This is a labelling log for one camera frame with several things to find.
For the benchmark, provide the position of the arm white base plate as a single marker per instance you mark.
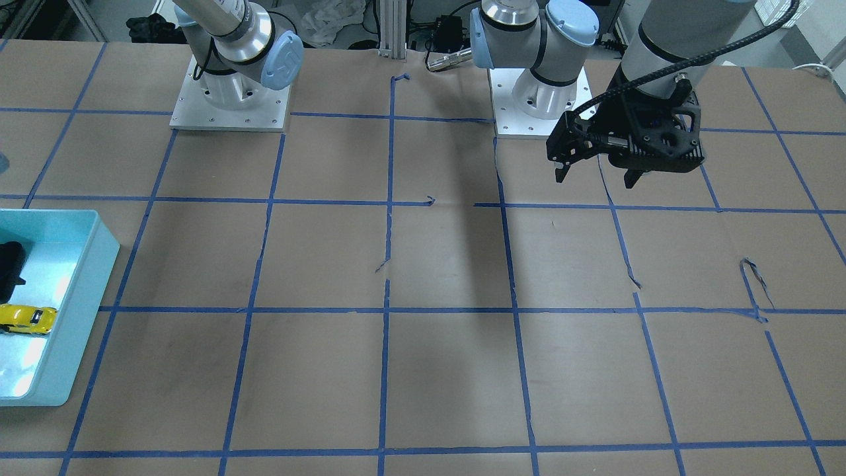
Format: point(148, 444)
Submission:
point(526, 108)
point(228, 103)

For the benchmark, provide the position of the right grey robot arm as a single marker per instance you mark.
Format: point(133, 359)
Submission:
point(90, 122)

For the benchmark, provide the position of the turquoise plastic storage bin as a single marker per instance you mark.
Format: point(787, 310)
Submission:
point(69, 256)

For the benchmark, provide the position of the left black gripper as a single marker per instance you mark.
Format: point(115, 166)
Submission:
point(622, 118)

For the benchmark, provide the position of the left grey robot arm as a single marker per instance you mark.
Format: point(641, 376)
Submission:
point(674, 39)

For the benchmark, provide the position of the aluminium frame post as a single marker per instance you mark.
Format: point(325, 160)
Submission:
point(393, 26)

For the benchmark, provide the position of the yellow toy beetle car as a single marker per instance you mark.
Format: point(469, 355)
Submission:
point(27, 319)

